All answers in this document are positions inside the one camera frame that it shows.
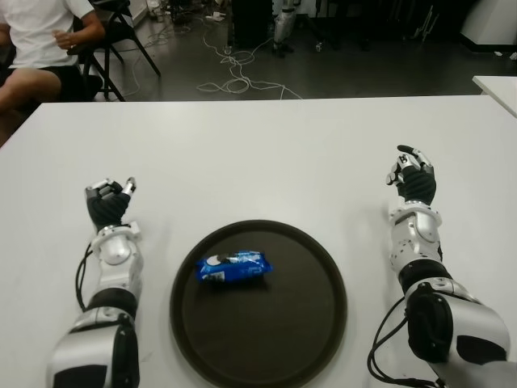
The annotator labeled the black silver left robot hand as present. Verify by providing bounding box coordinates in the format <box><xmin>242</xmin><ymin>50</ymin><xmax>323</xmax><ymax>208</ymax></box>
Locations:
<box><xmin>84</xmin><ymin>175</ymin><xmax>138</xmax><ymax>234</ymax></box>

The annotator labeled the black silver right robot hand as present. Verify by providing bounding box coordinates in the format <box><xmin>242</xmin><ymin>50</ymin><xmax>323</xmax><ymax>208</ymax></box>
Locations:
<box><xmin>383</xmin><ymin>144</ymin><xmax>438</xmax><ymax>206</ymax></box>

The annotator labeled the blue Oreo packet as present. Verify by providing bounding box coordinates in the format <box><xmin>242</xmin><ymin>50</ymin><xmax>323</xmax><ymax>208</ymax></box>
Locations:
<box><xmin>195</xmin><ymin>250</ymin><xmax>275</xmax><ymax>286</ymax></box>

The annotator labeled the white side table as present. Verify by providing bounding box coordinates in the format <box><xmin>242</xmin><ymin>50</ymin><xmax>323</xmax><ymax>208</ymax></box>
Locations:
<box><xmin>472</xmin><ymin>75</ymin><xmax>517</xmax><ymax>118</ymax></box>

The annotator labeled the black wheeled stand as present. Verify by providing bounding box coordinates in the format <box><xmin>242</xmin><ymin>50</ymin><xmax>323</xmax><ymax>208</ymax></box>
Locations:
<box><xmin>302</xmin><ymin>14</ymin><xmax>344</xmax><ymax>53</ymax></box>

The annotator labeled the black folding chair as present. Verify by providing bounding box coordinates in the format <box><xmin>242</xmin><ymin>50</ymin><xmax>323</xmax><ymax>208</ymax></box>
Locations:
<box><xmin>66</xmin><ymin>0</ymin><xmax>162</xmax><ymax>102</ymax></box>

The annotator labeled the white cabinet with black base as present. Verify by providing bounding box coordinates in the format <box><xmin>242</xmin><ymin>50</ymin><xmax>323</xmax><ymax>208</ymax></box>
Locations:
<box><xmin>460</xmin><ymin>0</ymin><xmax>517</xmax><ymax>53</ymax></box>

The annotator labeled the round dark brown tray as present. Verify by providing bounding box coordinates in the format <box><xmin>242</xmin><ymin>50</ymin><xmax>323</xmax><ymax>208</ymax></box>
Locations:
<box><xmin>169</xmin><ymin>219</ymin><xmax>348</xmax><ymax>388</ymax></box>

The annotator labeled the seated person in white shirt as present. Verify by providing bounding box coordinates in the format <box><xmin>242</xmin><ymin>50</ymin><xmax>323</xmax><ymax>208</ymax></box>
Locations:
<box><xmin>0</xmin><ymin>0</ymin><xmax>107</xmax><ymax>118</ymax></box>

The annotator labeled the silver humanoid robot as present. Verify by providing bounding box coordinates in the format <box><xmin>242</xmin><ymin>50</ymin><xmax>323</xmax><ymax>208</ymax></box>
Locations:
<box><xmin>272</xmin><ymin>0</ymin><xmax>302</xmax><ymax>57</ymax></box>

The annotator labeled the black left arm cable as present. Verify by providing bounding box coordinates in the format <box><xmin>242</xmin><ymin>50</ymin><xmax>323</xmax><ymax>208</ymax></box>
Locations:
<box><xmin>75</xmin><ymin>242</ymin><xmax>96</xmax><ymax>312</ymax></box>

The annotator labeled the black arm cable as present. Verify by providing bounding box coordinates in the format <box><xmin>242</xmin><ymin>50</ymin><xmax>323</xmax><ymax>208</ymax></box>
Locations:
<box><xmin>75</xmin><ymin>242</ymin><xmax>96</xmax><ymax>312</ymax></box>
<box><xmin>366</xmin><ymin>297</ymin><xmax>441</xmax><ymax>385</ymax></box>

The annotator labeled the white floor cable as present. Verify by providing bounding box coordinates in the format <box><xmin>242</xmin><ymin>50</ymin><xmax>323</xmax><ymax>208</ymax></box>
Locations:
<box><xmin>196</xmin><ymin>27</ymin><xmax>302</xmax><ymax>100</ymax></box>

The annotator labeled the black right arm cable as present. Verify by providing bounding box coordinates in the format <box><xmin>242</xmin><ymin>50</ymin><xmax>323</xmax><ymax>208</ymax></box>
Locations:
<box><xmin>366</xmin><ymin>297</ymin><xmax>441</xmax><ymax>385</ymax></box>

